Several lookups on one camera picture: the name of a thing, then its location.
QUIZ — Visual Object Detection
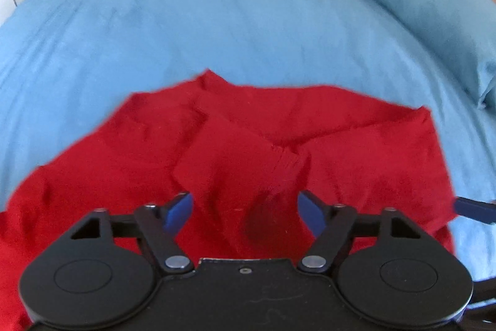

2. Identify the red knit sweater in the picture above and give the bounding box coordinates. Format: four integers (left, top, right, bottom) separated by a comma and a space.
1, 71, 454, 330

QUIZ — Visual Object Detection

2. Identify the blue bed sheet mattress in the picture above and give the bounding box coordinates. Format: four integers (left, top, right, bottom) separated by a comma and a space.
1, 0, 495, 280

